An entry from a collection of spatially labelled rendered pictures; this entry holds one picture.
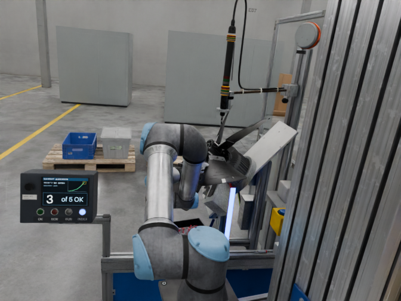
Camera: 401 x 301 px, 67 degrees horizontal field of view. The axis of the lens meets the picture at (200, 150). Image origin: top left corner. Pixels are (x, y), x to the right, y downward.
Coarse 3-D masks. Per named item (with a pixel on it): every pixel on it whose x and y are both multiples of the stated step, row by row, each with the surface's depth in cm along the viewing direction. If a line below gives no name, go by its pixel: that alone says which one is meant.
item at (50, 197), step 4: (44, 192) 113; (48, 192) 113; (52, 192) 114; (56, 192) 114; (44, 196) 113; (48, 196) 113; (52, 196) 114; (56, 196) 114; (44, 200) 113; (48, 200) 113; (52, 200) 114; (56, 200) 114; (44, 204) 113; (48, 204) 114; (52, 204) 114; (56, 204) 114
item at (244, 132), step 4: (264, 120) 160; (252, 124) 150; (256, 124) 158; (260, 124) 164; (244, 128) 153; (248, 128) 159; (252, 128) 164; (256, 128) 168; (240, 132) 160; (244, 132) 163; (248, 132) 167; (232, 136) 161; (236, 136) 165; (240, 136) 167; (244, 136) 169; (228, 140) 166; (232, 140) 168; (236, 140) 170
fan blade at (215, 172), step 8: (216, 160) 160; (208, 168) 152; (216, 168) 151; (224, 168) 152; (232, 168) 154; (208, 176) 146; (216, 176) 145; (224, 176) 145; (240, 176) 145; (200, 184) 143; (208, 184) 141; (216, 184) 140
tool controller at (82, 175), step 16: (32, 176) 112; (48, 176) 113; (64, 176) 114; (80, 176) 115; (96, 176) 122; (32, 192) 112; (64, 192) 114; (80, 192) 115; (96, 192) 123; (32, 208) 113; (48, 208) 114; (64, 208) 115; (80, 208) 116; (96, 208) 125
